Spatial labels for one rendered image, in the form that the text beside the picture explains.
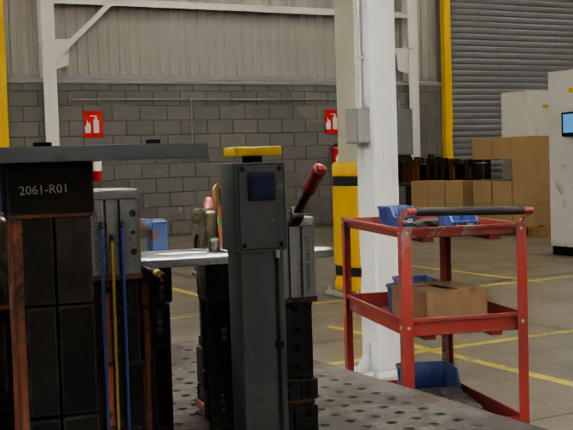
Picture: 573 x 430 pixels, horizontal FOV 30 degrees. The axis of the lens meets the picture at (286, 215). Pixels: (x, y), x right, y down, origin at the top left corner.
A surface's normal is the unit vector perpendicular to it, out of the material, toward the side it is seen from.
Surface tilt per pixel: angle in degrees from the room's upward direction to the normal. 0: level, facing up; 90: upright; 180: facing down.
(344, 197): 90
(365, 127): 90
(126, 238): 90
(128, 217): 90
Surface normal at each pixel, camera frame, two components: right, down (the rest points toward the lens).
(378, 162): 0.48, 0.03
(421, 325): 0.22, 0.04
